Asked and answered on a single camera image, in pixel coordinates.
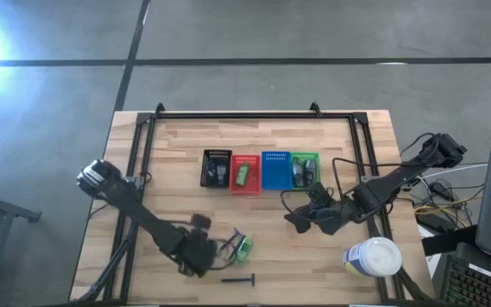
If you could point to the blue plastic basket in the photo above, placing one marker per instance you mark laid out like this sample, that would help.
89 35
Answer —
276 170

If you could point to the backlit black keyboard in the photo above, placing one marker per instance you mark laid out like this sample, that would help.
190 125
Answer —
480 285

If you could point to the green travel bottle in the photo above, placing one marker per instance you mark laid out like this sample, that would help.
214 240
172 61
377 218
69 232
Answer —
242 175
245 249

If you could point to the green plastic basket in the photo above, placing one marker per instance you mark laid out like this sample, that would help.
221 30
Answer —
306 155

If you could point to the black power adapter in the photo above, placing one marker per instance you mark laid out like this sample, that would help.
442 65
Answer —
431 222

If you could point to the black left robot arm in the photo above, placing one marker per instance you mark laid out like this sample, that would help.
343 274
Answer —
139 211

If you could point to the grey deodorant bottle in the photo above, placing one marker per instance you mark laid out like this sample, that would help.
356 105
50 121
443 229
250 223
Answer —
298 171
222 172
310 168

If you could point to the black aluminium table frame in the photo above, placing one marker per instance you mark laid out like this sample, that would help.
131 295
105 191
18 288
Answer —
250 115

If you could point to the small black toiletry pack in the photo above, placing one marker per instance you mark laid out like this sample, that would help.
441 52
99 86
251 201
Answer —
211 169

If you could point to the black plastic basket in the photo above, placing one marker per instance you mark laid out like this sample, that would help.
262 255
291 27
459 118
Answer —
205 155

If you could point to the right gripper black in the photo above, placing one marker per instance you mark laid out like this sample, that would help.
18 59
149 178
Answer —
326 215

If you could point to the grey metal stand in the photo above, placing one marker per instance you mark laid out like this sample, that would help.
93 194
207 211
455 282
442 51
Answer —
2 207

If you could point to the red plastic basket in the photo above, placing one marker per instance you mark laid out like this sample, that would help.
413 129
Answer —
252 181

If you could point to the white-lidded wipes canister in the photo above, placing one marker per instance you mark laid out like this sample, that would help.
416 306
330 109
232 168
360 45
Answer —
375 256

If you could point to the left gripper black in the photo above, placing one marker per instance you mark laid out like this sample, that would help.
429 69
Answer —
196 253

